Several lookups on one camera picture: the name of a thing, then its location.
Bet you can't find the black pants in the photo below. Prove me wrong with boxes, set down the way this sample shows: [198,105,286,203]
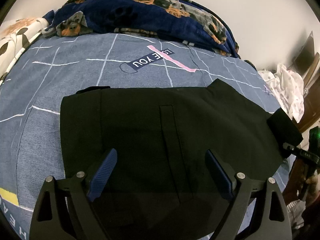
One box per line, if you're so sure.
[60,80,302,239]

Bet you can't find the right hand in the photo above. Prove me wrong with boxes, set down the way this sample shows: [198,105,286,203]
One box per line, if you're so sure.
[304,168,319,207]

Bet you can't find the brown wooden cabinet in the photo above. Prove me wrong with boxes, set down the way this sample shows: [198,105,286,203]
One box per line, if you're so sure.
[296,53,319,133]

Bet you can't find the white dotted cloth pile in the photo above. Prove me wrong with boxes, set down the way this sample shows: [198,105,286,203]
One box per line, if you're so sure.
[258,63,304,123]

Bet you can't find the blue grid-pattern bed sheet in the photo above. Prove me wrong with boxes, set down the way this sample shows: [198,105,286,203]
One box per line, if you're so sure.
[1,34,292,239]

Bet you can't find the white floral pillow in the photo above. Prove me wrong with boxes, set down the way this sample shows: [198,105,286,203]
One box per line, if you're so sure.
[1,17,49,85]

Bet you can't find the navy dog-print blanket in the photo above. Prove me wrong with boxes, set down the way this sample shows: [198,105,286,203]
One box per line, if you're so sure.
[42,0,239,57]

